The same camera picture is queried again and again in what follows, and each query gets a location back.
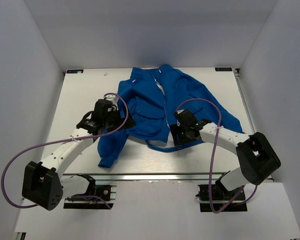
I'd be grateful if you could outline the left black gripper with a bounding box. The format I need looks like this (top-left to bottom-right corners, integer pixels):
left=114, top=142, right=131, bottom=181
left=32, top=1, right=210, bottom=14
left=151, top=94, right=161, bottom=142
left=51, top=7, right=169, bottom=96
left=103, top=105, right=136, bottom=132

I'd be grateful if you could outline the blue fleece jacket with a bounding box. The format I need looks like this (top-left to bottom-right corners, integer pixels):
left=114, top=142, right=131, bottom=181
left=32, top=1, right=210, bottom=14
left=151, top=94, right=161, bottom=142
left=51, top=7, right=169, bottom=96
left=97, top=64, right=243, bottom=169

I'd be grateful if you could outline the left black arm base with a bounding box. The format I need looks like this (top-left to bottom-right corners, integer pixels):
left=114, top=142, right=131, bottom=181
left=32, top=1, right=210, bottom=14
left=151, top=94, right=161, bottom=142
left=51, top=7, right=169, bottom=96
left=63, top=174, right=117, bottom=210

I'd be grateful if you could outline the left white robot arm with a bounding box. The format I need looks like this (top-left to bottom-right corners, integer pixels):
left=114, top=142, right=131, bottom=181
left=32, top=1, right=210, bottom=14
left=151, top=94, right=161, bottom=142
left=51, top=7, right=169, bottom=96
left=21, top=94, right=136, bottom=211

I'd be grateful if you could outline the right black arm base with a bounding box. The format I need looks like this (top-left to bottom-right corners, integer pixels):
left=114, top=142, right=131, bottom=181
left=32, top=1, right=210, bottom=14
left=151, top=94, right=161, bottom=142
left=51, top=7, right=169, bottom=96
left=195, top=183, right=248, bottom=213

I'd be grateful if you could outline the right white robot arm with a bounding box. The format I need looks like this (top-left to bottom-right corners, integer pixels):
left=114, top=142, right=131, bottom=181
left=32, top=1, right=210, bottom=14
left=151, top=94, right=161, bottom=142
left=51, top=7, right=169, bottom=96
left=174, top=109, right=281, bottom=200

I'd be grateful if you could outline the right blue table label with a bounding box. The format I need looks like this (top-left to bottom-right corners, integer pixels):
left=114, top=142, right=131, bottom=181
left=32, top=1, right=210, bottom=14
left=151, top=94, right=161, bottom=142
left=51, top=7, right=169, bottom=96
left=214, top=67, right=233, bottom=72

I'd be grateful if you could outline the blue table label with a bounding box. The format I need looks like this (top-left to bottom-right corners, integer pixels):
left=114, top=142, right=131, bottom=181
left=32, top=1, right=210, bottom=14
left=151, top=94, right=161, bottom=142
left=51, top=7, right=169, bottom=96
left=214, top=67, right=233, bottom=72
left=66, top=69, right=84, bottom=74

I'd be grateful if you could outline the left blue table label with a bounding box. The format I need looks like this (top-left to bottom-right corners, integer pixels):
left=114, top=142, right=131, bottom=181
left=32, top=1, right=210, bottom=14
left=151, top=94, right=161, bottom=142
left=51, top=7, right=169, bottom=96
left=66, top=69, right=84, bottom=74

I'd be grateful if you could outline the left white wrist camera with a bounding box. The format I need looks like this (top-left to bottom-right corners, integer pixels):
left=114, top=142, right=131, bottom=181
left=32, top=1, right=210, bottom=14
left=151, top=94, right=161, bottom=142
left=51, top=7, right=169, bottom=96
left=103, top=93, right=119, bottom=111

